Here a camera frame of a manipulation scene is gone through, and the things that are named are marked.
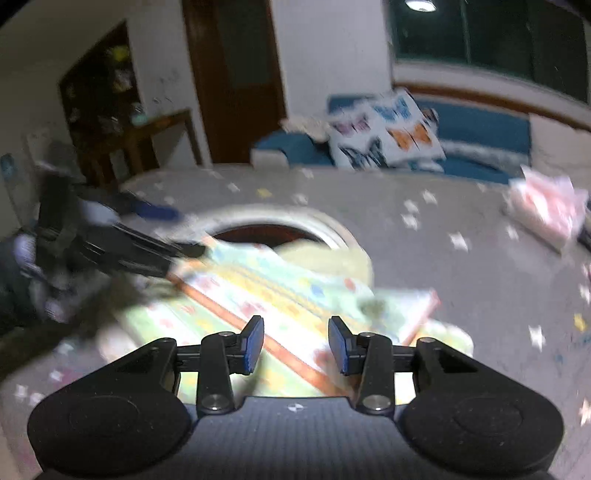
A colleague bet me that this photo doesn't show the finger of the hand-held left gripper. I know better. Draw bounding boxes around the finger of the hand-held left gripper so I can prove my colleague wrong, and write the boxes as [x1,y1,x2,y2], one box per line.
[99,224,207,278]
[104,193,183,222]

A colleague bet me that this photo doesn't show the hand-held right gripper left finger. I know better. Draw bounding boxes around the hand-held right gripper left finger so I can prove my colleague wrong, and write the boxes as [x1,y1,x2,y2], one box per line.
[99,316,265,415]

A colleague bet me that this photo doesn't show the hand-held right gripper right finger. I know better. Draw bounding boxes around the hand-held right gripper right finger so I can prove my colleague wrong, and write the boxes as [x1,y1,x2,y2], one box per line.
[328,316,497,415]

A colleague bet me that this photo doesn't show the patterned green children's pants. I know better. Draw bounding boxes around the patterned green children's pants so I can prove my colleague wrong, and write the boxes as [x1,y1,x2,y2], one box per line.
[99,237,474,398]

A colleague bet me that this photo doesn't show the person's left forearm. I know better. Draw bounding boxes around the person's left forearm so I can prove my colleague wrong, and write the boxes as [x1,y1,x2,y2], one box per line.
[0,233,49,335]

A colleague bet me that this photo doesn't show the wooden side table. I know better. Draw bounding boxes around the wooden side table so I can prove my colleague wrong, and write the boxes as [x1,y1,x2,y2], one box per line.
[85,108,204,185]

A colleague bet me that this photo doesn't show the grey star print tablecloth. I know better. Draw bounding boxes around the grey star print tablecloth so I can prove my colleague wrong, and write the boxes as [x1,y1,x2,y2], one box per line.
[0,166,591,480]

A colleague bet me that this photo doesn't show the dark wooden shelf cabinet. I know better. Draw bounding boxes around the dark wooden shelf cabinet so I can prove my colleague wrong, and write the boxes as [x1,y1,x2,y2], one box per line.
[59,21,144,185]

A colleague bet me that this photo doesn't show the dark wooden door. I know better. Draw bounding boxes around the dark wooden door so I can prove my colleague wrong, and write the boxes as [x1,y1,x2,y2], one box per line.
[182,0,287,165]

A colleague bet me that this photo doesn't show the butterfly print pillow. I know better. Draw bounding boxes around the butterfly print pillow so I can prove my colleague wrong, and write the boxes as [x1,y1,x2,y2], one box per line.
[325,90,446,171]

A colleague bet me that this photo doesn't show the pink tissue pack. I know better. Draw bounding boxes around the pink tissue pack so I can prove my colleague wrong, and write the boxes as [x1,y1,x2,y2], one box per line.
[505,167,590,254]

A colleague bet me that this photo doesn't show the blue sofa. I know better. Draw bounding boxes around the blue sofa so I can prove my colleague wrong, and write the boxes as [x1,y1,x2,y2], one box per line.
[252,95,532,185]

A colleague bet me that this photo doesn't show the plain beige pillow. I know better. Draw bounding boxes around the plain beige pillow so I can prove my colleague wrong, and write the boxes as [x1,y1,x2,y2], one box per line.
[529,113,591,185]

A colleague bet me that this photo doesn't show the dark window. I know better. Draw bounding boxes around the dark window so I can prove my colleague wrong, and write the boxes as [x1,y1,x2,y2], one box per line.
[385,0,591,103]

